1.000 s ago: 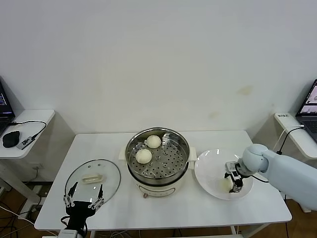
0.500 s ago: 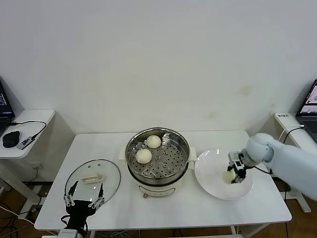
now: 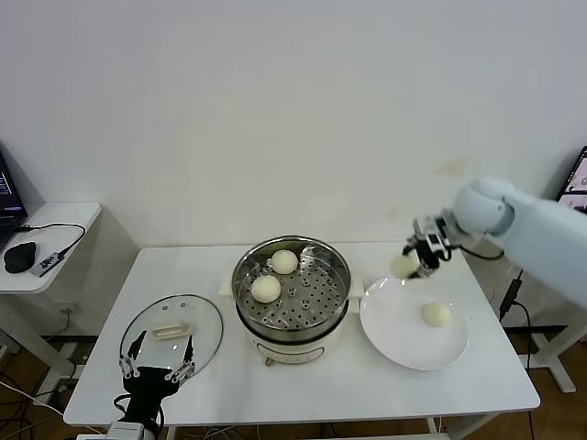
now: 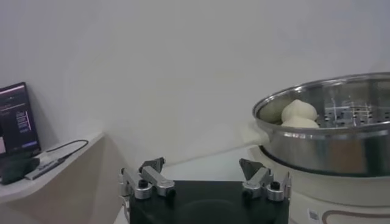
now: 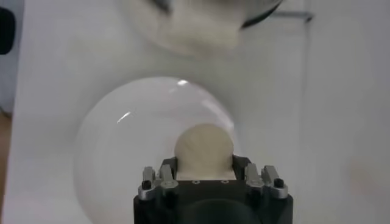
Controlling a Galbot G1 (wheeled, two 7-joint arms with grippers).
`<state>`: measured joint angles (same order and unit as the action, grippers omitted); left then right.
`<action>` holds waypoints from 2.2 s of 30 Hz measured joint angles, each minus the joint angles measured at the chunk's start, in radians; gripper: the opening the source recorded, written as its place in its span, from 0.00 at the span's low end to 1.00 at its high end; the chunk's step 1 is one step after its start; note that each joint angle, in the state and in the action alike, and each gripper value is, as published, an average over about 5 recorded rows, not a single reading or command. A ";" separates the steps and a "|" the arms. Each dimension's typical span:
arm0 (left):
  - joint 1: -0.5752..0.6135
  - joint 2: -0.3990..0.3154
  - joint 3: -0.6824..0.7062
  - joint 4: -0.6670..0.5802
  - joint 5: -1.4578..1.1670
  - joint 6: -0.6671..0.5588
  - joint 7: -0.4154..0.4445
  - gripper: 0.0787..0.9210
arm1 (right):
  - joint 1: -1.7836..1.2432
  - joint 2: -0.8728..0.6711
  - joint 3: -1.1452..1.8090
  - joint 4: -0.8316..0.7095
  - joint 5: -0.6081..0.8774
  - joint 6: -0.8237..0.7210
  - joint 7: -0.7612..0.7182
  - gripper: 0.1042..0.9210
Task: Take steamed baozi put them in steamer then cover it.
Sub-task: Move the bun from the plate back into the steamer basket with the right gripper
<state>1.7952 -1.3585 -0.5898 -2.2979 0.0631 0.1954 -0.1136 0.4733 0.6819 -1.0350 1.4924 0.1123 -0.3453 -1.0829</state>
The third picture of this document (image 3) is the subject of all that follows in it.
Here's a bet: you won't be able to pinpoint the cream electric cooking pot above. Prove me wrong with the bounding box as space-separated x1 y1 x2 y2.
219 269 366 369

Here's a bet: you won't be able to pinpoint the white side table with mouse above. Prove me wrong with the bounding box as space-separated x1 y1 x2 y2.
0 201 103 404

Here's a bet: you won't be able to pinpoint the black usb hub cable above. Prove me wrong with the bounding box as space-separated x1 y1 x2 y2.
17 221 87 259

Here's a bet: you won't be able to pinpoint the grey laptop with bright screen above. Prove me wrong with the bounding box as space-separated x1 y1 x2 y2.
557 146 587 205

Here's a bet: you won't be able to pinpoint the black cable with adapter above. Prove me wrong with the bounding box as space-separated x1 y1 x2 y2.
498 269 536 372

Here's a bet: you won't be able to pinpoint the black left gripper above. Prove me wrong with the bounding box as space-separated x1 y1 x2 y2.
118 332 198 424

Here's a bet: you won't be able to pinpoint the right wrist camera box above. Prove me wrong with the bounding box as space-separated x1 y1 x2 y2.
414 217 449 251

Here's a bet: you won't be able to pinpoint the white side table with label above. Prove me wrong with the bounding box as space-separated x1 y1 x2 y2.
522 297 578 395

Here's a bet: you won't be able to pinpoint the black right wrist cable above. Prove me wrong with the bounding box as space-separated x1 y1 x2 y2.
458 245 504 260

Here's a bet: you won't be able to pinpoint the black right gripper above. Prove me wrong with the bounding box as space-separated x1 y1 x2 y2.
402 235 454 281

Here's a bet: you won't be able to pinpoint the white cable bundle under table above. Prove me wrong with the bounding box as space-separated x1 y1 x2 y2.
178 425 242 440

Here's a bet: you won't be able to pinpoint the black computer mouse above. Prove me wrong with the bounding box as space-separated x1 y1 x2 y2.
3 240 38 274

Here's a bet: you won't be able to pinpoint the white steamed baozi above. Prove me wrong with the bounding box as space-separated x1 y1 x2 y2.
420 302 453 329
250 274 282 304
270 249 299 275
389 255 419 281

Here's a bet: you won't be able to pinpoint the grey usb hub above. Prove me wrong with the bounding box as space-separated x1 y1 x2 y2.
29 250 64 279

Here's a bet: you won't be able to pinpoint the white floor cable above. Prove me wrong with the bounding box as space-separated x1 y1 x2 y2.
0 380 65 413

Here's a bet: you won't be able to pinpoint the perforated steel steamer basket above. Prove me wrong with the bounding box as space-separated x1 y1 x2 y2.
231 236 353 334

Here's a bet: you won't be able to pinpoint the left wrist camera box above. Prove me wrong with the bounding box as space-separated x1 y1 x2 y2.
105 422 144 440

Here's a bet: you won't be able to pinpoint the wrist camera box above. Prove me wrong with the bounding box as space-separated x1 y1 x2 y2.
414 217 449 251
105 422 144 440

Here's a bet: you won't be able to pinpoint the black laptop with dark screen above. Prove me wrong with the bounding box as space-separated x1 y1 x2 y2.
0 140 29 253

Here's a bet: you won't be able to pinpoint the black floor cables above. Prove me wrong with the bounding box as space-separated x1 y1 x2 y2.
0 396 33 440

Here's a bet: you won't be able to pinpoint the glass lid with cream handle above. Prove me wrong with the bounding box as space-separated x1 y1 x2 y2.
119 294 225 388

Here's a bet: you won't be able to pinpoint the white round plate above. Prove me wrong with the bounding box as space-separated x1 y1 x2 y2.
359 274 471 372

